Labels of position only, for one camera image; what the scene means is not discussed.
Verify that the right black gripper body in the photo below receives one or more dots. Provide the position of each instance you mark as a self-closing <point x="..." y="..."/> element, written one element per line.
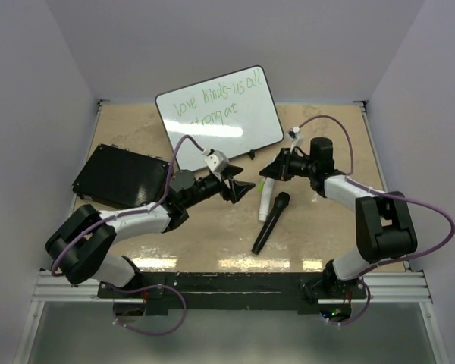
<point x="302" y="167"/>

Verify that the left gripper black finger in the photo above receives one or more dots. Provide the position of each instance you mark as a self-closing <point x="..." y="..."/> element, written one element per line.
<point x="230" y="171"/>
<point x="238" y="189"/>

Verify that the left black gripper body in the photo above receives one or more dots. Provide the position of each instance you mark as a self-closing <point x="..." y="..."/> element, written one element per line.
<point x="209" y="186"/>

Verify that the green whiteboard marker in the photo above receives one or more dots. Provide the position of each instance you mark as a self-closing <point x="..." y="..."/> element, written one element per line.
<point x="261" y="185"/>

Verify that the white rectangular whiteboard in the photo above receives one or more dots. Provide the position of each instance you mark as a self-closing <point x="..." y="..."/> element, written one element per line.
<point x="234" y="113"/>

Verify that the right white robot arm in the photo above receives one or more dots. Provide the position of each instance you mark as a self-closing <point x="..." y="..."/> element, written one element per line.
<point x="383" y="226"/>

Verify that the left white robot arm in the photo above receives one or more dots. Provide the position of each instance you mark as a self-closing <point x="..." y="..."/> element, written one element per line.
<point x="80" y="247"/>

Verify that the white microphone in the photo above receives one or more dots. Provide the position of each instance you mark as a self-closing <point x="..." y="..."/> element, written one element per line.
<point x="265" y="199"/>

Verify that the black flat case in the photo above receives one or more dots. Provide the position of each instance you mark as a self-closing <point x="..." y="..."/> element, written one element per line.
<point x="120" y="178"/>

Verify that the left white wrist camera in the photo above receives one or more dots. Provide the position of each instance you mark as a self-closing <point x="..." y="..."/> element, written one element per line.
<point x="216" y="161"/>

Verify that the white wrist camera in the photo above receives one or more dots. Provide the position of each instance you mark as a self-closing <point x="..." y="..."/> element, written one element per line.
<point x="296" y="137"/>
<point x="216" y="161"/>

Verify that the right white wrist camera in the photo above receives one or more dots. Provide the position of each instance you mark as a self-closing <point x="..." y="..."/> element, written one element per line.
<point x="296" y="137"/>

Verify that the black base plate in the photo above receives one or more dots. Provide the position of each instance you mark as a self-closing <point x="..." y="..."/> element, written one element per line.
<point x="299" y="292"/>

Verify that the aluminium frame rail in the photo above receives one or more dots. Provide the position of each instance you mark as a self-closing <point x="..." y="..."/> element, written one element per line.
<point x="50" y="289"/>

